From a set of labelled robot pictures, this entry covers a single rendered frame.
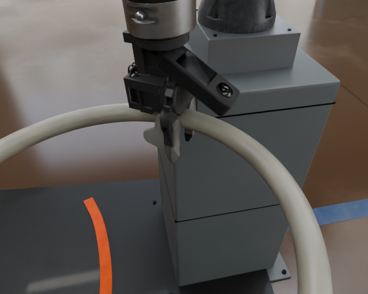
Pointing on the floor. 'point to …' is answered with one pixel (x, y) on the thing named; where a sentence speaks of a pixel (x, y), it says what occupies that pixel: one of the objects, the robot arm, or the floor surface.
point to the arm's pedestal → (243, 174)
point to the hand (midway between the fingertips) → (184, 146)
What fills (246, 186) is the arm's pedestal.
